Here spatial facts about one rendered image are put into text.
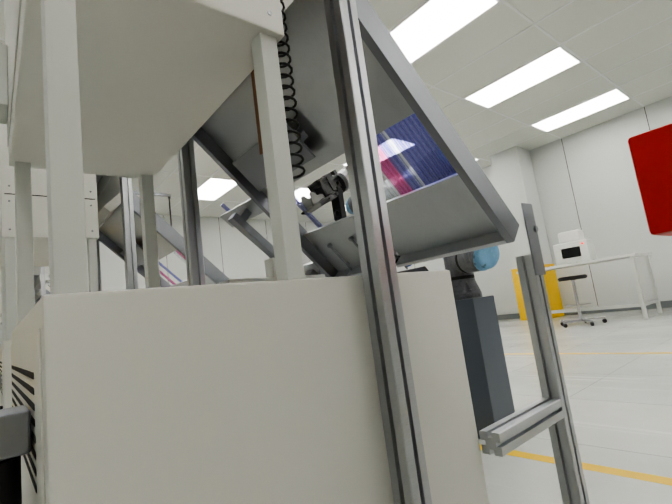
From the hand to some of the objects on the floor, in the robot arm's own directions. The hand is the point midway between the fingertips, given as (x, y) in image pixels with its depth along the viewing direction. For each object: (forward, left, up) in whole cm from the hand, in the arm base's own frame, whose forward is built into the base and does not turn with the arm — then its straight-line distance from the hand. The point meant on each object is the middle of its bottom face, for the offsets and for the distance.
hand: (307, 212), depth 138 cm
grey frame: (+11, +24, -90) cm, 94 cm away
